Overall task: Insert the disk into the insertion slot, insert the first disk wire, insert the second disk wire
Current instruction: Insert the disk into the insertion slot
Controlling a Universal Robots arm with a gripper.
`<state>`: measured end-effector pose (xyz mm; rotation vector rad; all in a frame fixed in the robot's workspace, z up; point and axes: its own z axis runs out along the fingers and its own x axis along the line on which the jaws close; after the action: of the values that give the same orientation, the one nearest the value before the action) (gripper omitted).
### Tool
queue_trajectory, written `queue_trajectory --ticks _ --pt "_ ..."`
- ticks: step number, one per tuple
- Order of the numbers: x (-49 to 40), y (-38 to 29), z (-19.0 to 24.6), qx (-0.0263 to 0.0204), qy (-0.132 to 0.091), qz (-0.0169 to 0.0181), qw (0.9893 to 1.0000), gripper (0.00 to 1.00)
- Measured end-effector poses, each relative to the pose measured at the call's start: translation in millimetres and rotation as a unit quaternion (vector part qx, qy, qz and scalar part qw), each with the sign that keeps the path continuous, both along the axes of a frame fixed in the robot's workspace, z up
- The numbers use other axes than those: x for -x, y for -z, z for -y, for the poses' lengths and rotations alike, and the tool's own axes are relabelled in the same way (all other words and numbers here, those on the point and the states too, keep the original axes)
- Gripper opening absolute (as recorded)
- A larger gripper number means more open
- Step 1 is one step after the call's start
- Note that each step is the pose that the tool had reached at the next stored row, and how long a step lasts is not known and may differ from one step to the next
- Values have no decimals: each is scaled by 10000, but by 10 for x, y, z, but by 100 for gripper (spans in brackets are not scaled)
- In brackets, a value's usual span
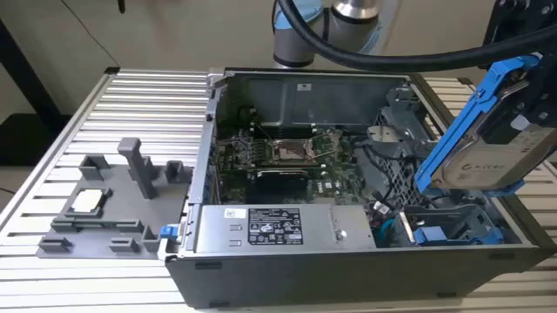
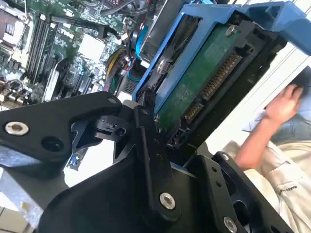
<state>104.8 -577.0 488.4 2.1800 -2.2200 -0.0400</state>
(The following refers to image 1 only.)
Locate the dark desk leg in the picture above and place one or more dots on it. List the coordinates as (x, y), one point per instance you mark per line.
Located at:
(26, 71)

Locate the grey disk bay cage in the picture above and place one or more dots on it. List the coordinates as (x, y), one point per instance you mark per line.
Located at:
(392, 169)

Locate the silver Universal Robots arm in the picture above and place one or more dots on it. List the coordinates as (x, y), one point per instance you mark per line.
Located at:
(296, 42)

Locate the hard disk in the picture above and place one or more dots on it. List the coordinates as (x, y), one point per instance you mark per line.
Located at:
(475, 163)

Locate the black box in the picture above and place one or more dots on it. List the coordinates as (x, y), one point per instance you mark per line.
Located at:
(26, 143)

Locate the silver power supply unit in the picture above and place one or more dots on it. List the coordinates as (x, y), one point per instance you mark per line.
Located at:
(218, 234)

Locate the green motherboard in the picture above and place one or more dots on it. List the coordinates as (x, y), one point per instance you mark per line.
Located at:
(340, 182)

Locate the black graphics card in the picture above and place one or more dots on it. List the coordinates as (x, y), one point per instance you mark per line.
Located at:
(281, 182)

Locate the blue case latch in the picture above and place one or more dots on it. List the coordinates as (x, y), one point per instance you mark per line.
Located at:
(167, 232)

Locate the black open PC case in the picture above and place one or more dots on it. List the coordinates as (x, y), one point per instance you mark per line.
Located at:
(305, 280)

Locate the silver CPU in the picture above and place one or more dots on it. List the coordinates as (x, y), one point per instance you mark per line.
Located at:
(89, 199)

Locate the black table corner cap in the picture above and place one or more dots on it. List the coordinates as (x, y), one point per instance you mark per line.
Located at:
(113, 69)

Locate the CPU socket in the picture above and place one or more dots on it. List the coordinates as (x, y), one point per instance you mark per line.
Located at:
(290, 150)

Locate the grey parts rack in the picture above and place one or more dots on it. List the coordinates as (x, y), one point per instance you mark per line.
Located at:
(126, 208)

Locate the blue disk carrier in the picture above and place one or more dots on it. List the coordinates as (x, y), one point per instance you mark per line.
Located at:
(429, 235)

